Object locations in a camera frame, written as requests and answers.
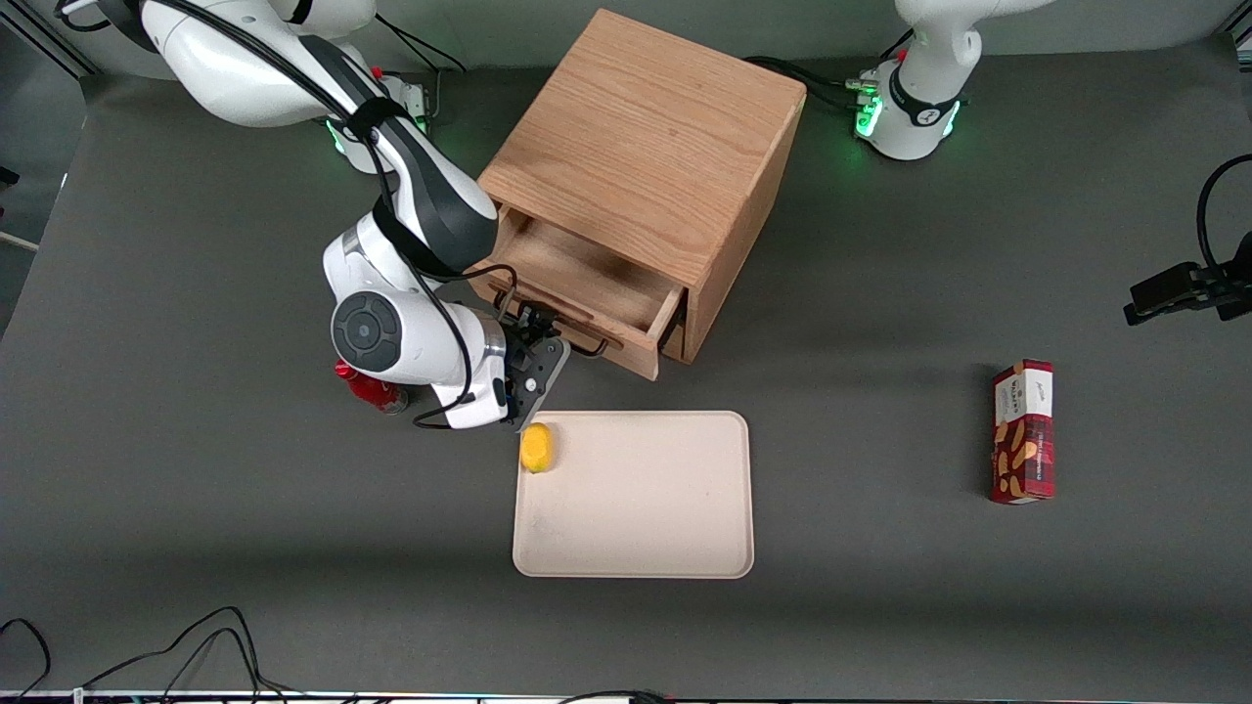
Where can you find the red plastic bottle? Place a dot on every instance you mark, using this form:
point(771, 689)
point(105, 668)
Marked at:
point(377, 394)

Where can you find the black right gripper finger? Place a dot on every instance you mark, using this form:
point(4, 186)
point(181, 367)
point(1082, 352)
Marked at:
point(536, 314)
point(550, 330)

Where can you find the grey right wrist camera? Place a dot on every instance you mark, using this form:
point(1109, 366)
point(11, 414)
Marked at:
point(543, 383)

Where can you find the yellow lemon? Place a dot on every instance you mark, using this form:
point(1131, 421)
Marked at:
point(537, 448)

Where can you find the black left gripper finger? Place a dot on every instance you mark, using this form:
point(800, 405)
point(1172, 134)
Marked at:
point(1164, 306)
point(1169, 279)

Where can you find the beige plastic tray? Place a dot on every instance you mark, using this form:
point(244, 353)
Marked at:
point(646, 499)

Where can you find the wooden drawer cabinet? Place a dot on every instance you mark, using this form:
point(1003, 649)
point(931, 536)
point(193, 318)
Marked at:
point(646, 127)

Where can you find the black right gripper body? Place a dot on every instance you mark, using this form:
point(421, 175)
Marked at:
point(529, 337)

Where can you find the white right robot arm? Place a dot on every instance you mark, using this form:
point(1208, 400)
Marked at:
point(367, 332)

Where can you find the aluminium frame profile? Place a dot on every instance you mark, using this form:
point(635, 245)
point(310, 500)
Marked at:
point(1240, 39)
point(49, 47)

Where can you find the red cookie box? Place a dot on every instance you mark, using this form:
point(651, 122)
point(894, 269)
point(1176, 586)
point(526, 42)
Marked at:
point(1023, 440)

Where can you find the thin white rod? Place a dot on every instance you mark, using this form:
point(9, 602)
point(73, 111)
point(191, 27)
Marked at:
point(20, 242)

